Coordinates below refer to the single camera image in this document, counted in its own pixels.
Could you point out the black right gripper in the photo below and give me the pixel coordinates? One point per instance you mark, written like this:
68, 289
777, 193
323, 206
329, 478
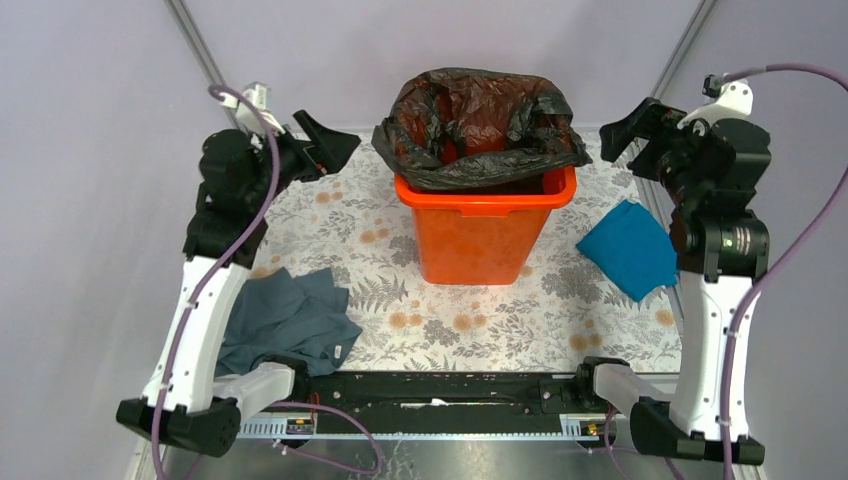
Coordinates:
650, 120

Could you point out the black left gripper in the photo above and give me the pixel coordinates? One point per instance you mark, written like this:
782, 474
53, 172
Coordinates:
326, 150

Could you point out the black plastic trash bag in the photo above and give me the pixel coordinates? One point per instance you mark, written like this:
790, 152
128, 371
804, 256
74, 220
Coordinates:
454, 129

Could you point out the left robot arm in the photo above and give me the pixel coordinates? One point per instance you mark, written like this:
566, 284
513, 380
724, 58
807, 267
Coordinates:
186, 404

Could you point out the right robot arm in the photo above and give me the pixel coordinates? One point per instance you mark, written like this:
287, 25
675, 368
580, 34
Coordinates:
709, 162

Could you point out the orange plastic trash bin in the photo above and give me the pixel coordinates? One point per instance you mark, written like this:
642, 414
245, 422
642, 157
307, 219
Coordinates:
475, 239

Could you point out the floral patterned table mat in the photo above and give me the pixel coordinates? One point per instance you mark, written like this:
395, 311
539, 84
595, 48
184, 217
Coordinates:
560, 309

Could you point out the bright blue folded cloth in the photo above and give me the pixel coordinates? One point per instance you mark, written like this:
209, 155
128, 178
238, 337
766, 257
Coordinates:
632, 250

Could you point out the grey-blue crumpled cloth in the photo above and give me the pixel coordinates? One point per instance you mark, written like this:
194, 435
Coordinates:
302, 318

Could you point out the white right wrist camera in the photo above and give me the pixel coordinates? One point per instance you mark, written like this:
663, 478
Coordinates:
726, 100

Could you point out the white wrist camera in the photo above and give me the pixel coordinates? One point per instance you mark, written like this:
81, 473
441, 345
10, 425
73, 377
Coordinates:
256, 94
726, 100

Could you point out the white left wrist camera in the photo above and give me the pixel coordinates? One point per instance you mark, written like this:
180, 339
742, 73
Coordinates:
256, 94

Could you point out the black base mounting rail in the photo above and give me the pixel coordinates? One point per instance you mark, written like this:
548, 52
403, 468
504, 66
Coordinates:
444, 404

